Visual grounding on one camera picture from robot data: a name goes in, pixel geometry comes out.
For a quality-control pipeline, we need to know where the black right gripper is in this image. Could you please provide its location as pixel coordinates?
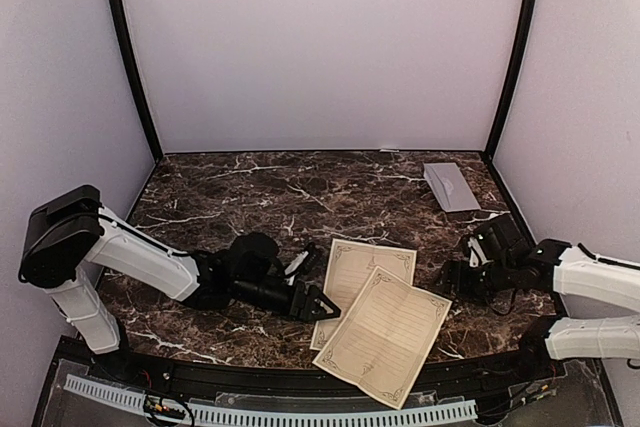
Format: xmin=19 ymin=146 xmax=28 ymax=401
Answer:
xmin=429 ymin=257 xmax=515 ymax=307

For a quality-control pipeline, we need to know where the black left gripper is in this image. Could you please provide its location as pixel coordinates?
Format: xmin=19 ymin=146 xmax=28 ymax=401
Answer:
xmin=233 ymin=277 xmax=341 ymax=323

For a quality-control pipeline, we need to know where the beige ornate letter paper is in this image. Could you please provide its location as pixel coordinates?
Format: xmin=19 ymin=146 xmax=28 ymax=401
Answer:
xmin=310 ymin=239 xmax=417 ymax=351
xmin=313 ymin=266 xmax=452 ymax=410

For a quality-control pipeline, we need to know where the grey paper envelope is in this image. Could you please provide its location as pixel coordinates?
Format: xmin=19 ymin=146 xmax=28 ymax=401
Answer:
xmin=424 ymin=162 xmax=481 ymax=213

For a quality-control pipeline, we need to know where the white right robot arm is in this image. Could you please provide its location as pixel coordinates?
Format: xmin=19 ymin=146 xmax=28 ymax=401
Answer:
xmin=436 ymin=214 xmax=639 ymax=381

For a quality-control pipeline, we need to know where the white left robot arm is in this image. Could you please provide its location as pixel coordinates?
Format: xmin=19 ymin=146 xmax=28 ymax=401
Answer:
xmin=18 ymin=185 xmax=341 ymax=383

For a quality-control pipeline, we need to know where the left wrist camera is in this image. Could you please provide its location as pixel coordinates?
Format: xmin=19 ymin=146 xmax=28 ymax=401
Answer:
xmin=284 ymin=242 xmax=318 ymax=285

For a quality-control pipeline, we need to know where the black front rail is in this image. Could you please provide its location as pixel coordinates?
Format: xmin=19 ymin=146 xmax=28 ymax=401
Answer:
xmin=54 ymin=336 xmax=566 ymax=403

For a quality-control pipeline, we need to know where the white slotted cable duct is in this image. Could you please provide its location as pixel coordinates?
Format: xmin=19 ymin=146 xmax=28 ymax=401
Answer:
xmin=63 ymin=374 xmax=477 ymax=426

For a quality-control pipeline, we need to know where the black frame corner post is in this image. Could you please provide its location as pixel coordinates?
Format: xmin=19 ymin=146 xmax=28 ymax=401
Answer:
xmin=483 ymin=0 xmax=536 ymax=164

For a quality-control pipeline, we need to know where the black left frame post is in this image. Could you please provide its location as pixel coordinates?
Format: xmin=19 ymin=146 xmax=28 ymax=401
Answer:
xmin=108 ymin=0 xmax=164 ymax=163

